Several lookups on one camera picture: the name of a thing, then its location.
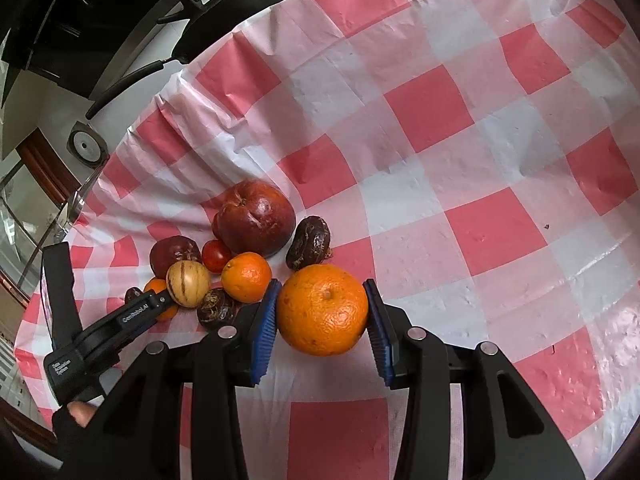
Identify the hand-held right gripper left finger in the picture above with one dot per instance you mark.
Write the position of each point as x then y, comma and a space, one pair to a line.
264, 332

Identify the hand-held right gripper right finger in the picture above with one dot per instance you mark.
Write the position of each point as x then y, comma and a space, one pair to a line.
378, 335

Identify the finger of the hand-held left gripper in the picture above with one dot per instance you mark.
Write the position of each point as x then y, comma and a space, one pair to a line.
157, 306

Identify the small orange-red round fruit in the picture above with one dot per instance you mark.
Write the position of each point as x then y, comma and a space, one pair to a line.
155, 286

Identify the small orange tangerine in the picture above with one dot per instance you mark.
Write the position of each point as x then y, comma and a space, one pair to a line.
246, 277

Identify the large orange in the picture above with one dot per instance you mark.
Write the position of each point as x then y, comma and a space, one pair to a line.
322, 310

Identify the person's left hand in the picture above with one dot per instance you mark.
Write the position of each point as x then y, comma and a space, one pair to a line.
75, 417

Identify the small dark wrinkled fruit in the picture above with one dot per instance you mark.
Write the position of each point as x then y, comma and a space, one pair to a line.
133, 294

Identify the striped yellow pepino melon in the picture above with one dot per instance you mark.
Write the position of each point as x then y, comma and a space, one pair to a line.
187, 284

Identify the dark red round fruit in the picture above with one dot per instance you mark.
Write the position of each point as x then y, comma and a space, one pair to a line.
172, 254

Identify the wrinkled dark brown fruit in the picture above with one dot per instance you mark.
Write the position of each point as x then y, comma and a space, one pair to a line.
215, 309

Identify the red tomato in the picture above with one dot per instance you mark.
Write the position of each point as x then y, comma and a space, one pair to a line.
216, 255

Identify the wrinkled dark purple passion fruit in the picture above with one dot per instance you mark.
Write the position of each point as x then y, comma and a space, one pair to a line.
308, 242

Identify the large red apple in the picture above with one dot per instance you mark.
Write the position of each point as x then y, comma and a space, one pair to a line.
254, 217

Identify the red white checkered tablecloth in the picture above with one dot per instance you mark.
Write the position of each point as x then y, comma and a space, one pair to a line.
450, 160

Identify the brown wooden frame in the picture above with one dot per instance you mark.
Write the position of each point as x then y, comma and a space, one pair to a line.
42, 157

